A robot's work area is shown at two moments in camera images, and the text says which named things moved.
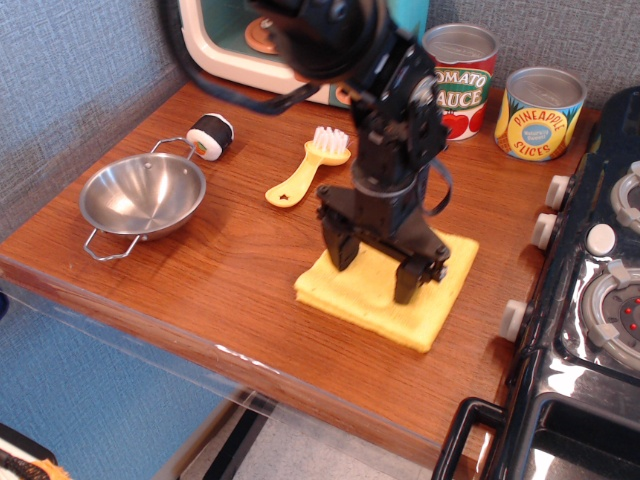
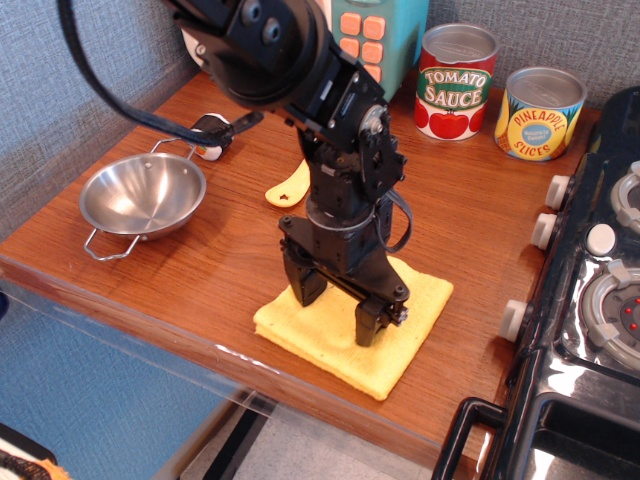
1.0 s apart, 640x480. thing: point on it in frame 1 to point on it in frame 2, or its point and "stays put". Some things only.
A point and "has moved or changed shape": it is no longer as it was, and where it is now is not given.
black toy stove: (571, 406) stays put
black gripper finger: (342, 242) to (309, 285)
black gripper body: (391, 221) to (351, 258)
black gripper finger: (409, 277) to (368, 320)
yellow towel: (363, 294) has moved or changed shape
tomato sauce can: (465, 57) stays put
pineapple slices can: (540, 113) stays put
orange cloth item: (55, 472) stays put
